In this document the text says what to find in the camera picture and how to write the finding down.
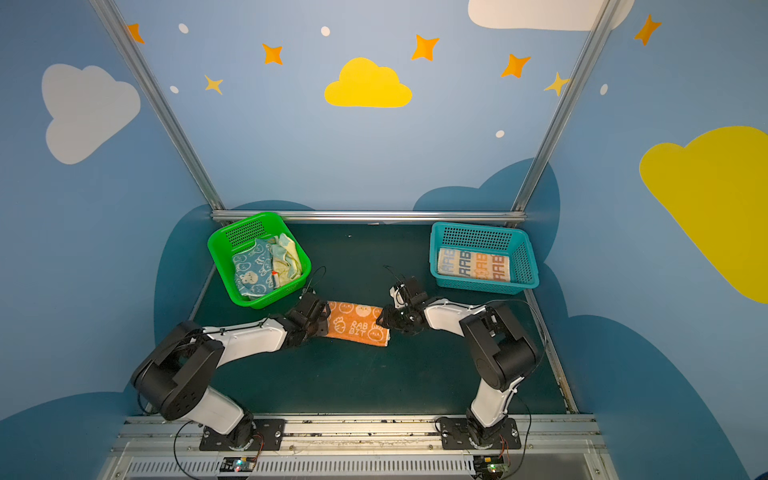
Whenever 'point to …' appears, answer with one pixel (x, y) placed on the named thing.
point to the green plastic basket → (223, 242)
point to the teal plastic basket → (498, 239)
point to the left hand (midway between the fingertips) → (325, 322)
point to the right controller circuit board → (488, 464)
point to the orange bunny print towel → (357, 323)
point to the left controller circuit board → (238, 464)
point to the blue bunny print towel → (254, 269)
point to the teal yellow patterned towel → (286, 260)
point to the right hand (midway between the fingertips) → (384, 320)
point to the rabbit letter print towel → (479, 266)
